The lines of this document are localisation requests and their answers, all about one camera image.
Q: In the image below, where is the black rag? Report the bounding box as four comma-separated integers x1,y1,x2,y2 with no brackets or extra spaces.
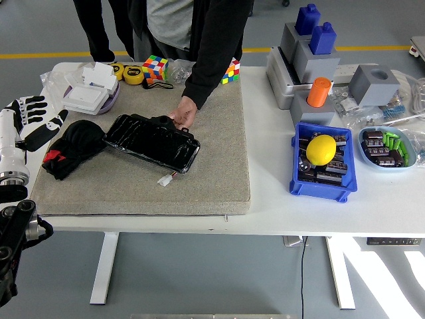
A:
42,120,108,181

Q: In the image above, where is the person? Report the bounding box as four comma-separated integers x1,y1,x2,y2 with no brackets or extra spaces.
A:
72,0,255,131

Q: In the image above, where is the white power strip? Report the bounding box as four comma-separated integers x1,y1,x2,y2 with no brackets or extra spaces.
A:
331,63,379,82

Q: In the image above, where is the yellow lemon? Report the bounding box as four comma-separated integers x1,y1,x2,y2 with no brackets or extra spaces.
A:
305,134,337,166

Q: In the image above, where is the light grey flat case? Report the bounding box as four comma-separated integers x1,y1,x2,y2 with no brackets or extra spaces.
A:
265,46,315,110

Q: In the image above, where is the black glossy panel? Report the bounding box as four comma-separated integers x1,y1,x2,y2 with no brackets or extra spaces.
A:
102,114,201,175

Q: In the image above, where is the white folded carton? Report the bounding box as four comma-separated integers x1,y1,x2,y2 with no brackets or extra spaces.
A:
64,62,119,91

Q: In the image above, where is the blue plastic bin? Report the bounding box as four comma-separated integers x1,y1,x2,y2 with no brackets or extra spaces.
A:
289,121,359,203

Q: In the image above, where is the table height control panel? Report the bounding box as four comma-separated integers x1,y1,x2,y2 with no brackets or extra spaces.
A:
367,237,422,246

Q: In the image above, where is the empty clear plastic bag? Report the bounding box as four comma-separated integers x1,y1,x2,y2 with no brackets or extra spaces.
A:
39,68,72,114

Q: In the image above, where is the grey under-table box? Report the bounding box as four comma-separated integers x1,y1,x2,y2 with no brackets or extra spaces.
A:
282,235,310,247

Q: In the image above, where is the grey block with round hole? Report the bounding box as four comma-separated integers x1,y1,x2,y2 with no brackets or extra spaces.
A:
348,64,402,107

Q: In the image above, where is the black wrist strap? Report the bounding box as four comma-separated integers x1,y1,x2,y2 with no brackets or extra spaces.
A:
141,80,175,90

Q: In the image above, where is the grey square block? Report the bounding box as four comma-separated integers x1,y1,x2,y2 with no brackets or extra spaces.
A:
292,39,342,84
280,22,313,64
290,91,336,127

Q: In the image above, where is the orange cylinder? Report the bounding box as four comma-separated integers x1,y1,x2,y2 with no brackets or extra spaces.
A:
306,76,333,108

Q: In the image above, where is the blue bottle-shaped block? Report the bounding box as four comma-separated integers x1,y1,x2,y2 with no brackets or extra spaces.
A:
295,3,322,36
309,21,338,56

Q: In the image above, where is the clear bag of small parts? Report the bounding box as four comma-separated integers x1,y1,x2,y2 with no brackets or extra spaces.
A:
328,84,386,130

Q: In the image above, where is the clear bag of metal parts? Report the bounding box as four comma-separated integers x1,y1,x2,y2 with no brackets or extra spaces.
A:
167,58,194,84

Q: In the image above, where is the white table leg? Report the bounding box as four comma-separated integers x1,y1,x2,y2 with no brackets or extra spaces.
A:
89,231,120,305
323,236,357,310

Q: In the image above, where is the white cart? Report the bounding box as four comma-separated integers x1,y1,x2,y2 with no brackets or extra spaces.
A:
408,35,425,66

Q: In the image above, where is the flat white box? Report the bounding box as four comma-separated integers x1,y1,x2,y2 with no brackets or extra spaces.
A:
61,82,110,116

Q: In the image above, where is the yellow tape measure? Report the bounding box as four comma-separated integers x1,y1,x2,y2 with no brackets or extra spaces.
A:
109,62,126,81
122,64,145,86

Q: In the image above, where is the crumpled clear plastic bag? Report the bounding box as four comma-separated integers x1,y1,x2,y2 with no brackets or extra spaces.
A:
403,128,425,167

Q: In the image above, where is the colourful puzzle cube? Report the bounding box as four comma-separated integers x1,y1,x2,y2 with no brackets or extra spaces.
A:
218,56,241,85
141,54,169,84

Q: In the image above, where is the purple bowl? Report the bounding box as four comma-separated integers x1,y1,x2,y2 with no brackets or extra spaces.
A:
62,81,121,116

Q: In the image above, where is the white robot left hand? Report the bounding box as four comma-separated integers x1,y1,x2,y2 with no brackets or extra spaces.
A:
0,95,70,177

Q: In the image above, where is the light blue tray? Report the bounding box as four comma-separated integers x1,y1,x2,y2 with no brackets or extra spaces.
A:
357,125,418,173

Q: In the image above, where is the white coiled cable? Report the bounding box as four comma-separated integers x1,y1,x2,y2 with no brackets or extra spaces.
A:
391,69,425,116

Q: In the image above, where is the bundle of blue resistors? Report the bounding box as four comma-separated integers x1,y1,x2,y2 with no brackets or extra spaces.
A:
381,99,404,119

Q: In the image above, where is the white wire connector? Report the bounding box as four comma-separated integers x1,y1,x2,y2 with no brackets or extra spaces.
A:
157,172,179,187

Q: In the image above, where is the grey-brown mat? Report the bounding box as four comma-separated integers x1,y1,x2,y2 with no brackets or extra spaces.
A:
31,81,252,217

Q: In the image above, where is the black power cable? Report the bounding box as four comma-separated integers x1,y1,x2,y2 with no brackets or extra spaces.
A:
299,236,308,319

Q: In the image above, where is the person's left hand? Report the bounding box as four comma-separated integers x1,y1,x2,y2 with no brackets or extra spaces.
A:
167,96,199,131

